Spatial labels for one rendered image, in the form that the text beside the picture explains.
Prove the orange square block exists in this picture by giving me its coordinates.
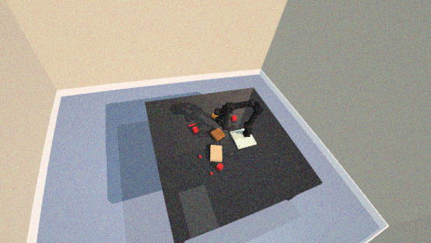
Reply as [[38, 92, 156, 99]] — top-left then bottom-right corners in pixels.
[[210, 128, 225, 141]]

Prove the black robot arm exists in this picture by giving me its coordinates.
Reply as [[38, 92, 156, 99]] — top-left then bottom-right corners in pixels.
[[214, 100, 264, 137]]

